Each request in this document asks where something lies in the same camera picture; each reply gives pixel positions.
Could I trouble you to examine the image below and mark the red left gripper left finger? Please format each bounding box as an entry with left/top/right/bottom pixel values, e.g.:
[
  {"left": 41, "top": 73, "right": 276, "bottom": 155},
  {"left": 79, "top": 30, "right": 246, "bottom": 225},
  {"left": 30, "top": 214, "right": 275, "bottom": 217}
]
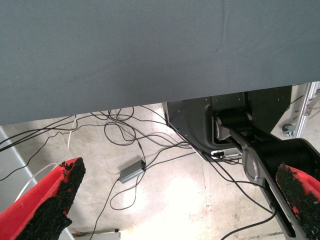
[{"left": 0, "top": 156, "right": 87, "bottom": 240}]

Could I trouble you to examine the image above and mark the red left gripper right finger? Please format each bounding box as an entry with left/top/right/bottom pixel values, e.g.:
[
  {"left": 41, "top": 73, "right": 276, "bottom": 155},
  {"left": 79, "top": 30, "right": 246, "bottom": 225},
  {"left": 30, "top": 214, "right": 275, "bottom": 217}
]
[{"left": 275, "top": 163, "right": 320, "bottom": 240}]

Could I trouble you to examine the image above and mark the black silver torso link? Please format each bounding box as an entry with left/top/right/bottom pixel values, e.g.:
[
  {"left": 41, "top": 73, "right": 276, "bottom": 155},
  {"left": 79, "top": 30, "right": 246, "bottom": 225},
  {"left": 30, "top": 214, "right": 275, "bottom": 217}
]
[{"left": 213, "top": 108, "right": 320, "bottom": 240}]

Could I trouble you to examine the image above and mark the white plug adapter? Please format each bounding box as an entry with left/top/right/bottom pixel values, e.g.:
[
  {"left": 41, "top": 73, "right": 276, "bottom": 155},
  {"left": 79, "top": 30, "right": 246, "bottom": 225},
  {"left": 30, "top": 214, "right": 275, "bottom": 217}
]
[{"left": 210, "top": 147, "right": 243, "bottom": 162}]

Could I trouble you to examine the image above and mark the grey metal hub box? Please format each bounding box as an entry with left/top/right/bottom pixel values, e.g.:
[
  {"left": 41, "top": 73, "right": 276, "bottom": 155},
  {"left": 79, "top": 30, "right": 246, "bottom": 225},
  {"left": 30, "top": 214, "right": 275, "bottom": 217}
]
[{"left": 118, "top": 159, "right": 147, "bottom": 185}]

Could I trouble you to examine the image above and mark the black robot chassis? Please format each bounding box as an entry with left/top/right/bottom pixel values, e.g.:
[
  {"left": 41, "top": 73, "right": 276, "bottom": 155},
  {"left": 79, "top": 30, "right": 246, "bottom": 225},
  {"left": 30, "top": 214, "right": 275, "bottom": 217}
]
[{"left": 163, "top": 86, "right": 293, "bottom": 161}]

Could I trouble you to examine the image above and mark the dark grey table cloth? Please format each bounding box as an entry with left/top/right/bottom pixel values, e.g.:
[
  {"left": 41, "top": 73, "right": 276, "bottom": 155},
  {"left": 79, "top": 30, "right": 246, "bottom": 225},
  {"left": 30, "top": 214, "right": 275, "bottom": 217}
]
[{"left": 0, "top": 0, "right": 320, "bottom": 126}]

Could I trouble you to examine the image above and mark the black floor cable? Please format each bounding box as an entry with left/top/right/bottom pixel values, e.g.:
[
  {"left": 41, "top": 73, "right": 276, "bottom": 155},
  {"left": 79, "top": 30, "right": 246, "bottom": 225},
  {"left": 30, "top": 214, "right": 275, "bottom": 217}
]
[
  {"left": 0, "top": 109, "right": 191, "bottom": 154},
  {"left": 109, "top": 169, "right": 147, "bottom": 211},
  {"left": 219, "top": 208, "right": 278, "bottom": 240},
  {"left": 199, "top": 149, "right": 275, "bottom": 215}
]

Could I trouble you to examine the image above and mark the white floor cable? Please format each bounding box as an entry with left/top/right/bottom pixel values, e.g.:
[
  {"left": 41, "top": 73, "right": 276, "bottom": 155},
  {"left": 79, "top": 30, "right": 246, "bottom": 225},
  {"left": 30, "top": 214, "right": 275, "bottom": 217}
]
[{"left": 14, "top": 113, "right": 79, "bottom": 203}]

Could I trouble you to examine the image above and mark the aluminium frame leg with caster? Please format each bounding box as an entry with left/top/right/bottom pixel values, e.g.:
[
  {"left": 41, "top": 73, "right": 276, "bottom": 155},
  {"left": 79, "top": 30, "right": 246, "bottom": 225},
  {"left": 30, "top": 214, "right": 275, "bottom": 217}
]
[{"left": 281, "top": 81, "right": 320, "bottom": 139}]

